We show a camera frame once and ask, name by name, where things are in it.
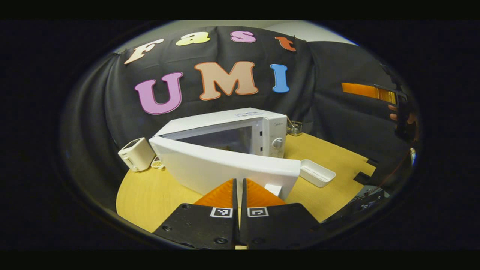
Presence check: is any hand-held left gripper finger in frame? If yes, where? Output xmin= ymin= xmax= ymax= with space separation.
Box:
xmin=153 ymin=178 xmax=240 ymax=250
xmin=240 ymin=178 xmax=325 ymax=250

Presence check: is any white microwave oven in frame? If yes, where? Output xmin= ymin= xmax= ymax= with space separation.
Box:
xmin=149 ymin=108 xmax=302 ymax=201

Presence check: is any glass jar with sticks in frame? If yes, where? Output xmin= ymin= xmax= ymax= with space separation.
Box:
xmin=287 ymin=118 xmax=303 ymax=137

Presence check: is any white rectangular tray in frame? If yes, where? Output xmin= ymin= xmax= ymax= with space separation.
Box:
xmin=299 ymin=159 xmax=336 ymax=188

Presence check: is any white toaster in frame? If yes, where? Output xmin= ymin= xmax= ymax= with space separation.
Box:
xmin=118 ymin=137 xmax=156 ymax=172

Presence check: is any black backdrop cloth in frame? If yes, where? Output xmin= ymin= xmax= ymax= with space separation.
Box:
xmin=62 ymin=25 xmax=419 ymax=195

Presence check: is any thin red cable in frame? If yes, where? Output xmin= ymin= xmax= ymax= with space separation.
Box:
xmin=375 ymin=149 xmax=412 ymax=187

